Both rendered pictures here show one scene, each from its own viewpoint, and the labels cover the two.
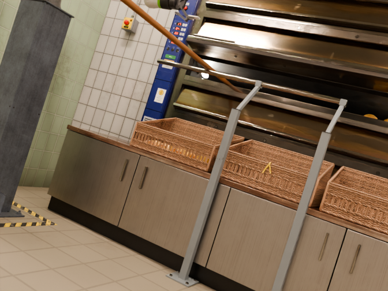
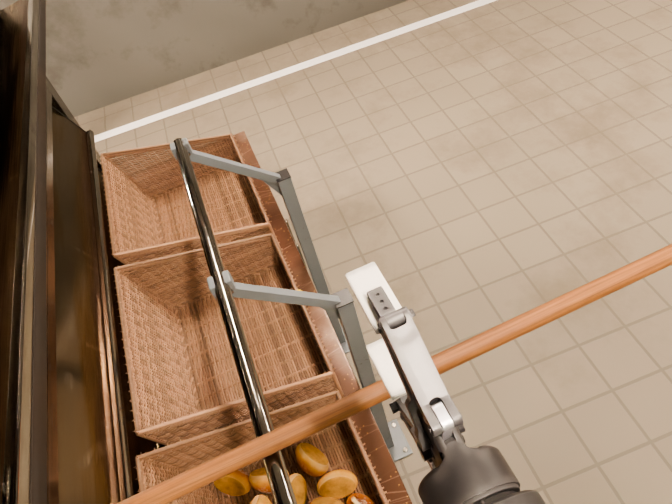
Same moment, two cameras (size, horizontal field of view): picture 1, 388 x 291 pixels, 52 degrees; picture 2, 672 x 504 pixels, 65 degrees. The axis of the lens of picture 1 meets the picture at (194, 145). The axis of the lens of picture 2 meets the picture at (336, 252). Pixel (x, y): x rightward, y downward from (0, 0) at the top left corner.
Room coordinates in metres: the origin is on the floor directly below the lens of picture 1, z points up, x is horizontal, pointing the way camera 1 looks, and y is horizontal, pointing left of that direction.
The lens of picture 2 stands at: (2.53, 0.44, 1.95)
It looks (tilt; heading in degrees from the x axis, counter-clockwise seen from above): 49 degrees down; 236
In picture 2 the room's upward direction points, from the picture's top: 16 degrees counter-clockwise
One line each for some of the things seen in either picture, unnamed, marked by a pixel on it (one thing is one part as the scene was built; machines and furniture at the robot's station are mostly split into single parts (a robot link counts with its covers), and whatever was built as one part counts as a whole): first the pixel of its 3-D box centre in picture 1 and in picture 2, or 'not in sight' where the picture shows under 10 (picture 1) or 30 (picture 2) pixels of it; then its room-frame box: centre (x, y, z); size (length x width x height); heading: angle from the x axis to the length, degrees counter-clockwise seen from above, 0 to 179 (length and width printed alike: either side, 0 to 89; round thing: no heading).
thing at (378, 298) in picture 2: not in sight; (385, 307); (2.37, 0.25, 1.57); 0.05 x 0.01 x 0.03; 65
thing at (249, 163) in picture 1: (276, 168); (224, 330); (2.33, -0.50, 0.72); 0.56 x 0.49 x 0.28; 65
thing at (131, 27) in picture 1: (129, 24); not in sight; (3.19, 0.78, 1.46); 0.10 x 0.07 x 0.10; 64
